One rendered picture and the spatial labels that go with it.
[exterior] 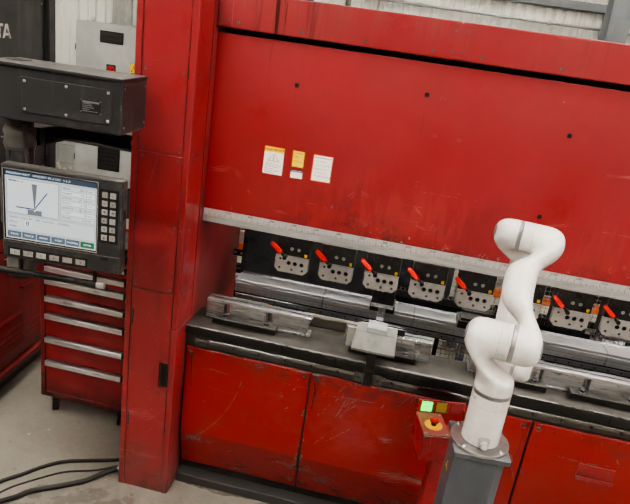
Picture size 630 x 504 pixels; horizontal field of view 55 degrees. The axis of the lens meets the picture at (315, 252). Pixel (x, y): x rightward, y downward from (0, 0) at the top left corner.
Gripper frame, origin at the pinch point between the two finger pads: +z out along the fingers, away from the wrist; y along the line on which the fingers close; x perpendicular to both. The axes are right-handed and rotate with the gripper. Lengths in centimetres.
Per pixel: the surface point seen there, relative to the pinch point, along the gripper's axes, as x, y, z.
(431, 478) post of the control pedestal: -5.9, -13.1, 42.4
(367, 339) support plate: -37, -44, -2
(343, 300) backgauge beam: -43, -87, 4
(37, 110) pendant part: -169, -41, -82
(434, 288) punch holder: -11, -54, -24
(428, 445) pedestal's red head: -12.4, -9.5, 22.4
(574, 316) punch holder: 46, -40, -25
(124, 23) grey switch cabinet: -257, -515, -69
